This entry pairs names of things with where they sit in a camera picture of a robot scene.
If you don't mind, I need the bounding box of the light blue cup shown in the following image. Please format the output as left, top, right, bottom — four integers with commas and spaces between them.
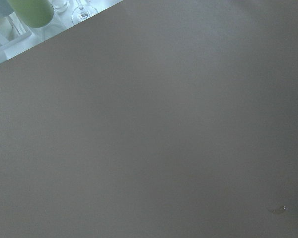
0, 0, 14, 17

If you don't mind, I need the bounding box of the green cup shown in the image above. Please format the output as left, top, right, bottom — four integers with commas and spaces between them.
8, 0, 54, 28

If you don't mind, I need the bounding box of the wine glass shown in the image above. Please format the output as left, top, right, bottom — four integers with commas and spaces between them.
71, 0, 98, 25

